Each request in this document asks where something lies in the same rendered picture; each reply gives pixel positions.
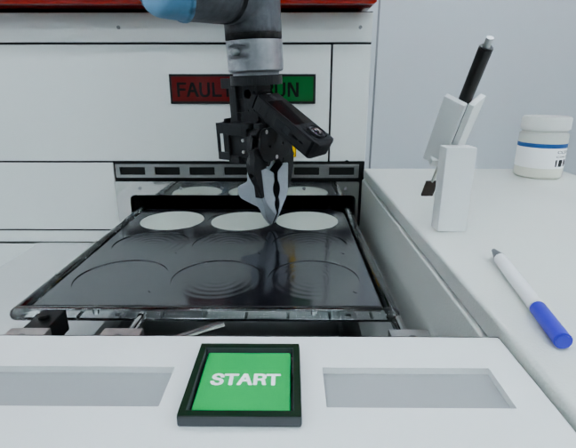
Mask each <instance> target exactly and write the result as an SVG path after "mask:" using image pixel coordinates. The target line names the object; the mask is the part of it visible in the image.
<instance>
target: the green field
mask: <svg viewBox="0 0 576 448"><path fill-rule="evenodd" d="M282 79H283V83H282V84H271V85H270V91H271V93H279V94H280V95H281V96H283V97H284V98H285V99H286V100H288V101H313V86H314V77H313V76H282Z"/></svg>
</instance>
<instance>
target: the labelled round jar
mask: <svg viewBox="0 0 576 448"><path fill-rule="evenodd" d="M572 121H573V118H572V116H555V115H524V116H522V121H521V126H520V128H522V129H523V130H522V131H520V132H519V137H518V141H517V146H516V156H515V162H514V169H513V173H514V174H515V175H517V176H520V177H524V178H529V179H537V180H555V179H559V178H560V177H562V173H563V168H564V161H565V157H566V152H567V148H568V144H569V143H568V142H569V138H570V133H568V131H570V130H571V129H572Z"/></svg>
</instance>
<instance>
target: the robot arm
mask: <svg viewBox="0 0 576 448"><path fill-rule="evenodd" d="M140 1H141V2H142V5H143V6H144V7H145V9H146V10H147V11H148V12H149V13H151V14H152V15H154V16H156V17H157V18H161V19H168V20H177V21H178V22H181V23H189V22H200V23H211V24H223V25H224V30H225V41H226V47H227V58H228V72H229V73H233V75H232V76H231V77H230V78H221V79H220V85H221V89H228V91H229V103H230V114H231V117H230V118H225V119H224V121H223V122H220V123H216V132H217V141H218V151H219V159H223V160H229V162H230V163H235V164H241V163H244V162H246V170H247V181H246V182H245V183H244V184H242V185H240V186H239V187H238V195H239V196H240V197H241V198H242V199H243V200H245V201H246V202H248V203H250V204H253V205H255V206H257V207H259V209H260V212H261V214H262V216H263V218H264V219H265V221H266V222H267V223H268V224H272V223H275V222H276V220H277V217H278V215H279V213H280V211H281V209H282V207H283V204H284V200H285V198H286V195H287V191H288V188H289V187H290V183H291V178H292V169H293V150H292V146H294V147H295V148H296V149H298V150H299V152H301V154H302V155H304V156H305V157H306V158H313V157H317V156H322V155H325V154H326V153H327V151H328V149H329V148H330V146H331V144H332V142H333V137H332V136H331V135H329V134H328V133H327V132H325V131H324V130H323V129H322V128H320V127H319V126H318V125H317V124H315V123H314V122H313V121H312V120H310V119H309V118H308V117H307V116H305V115H304V114H303V113H302V112H300V111H299V110H298V109H297V108H296V107H294V106H293V104H291V103H290V102H289V101H288V100H286V99H285V98H284V97H283V96H281V95H280V94H279V93H271V91H270V85H271V84H282V83H283V79H282V74H279V71H282V70H283V69H284V57H283V39H282V23H281V0H140ZM220 133H223V139H224V150H225V152H223V151H221V144H220Z"/></svg>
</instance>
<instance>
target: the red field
mask: <svg viewBox="0 0 576 448"><path fill-rule="evenodd" d="M221 78H230V76H171V79H172V100H173V101H229V91H228V89H221V85H220V79H221Z"/></svg>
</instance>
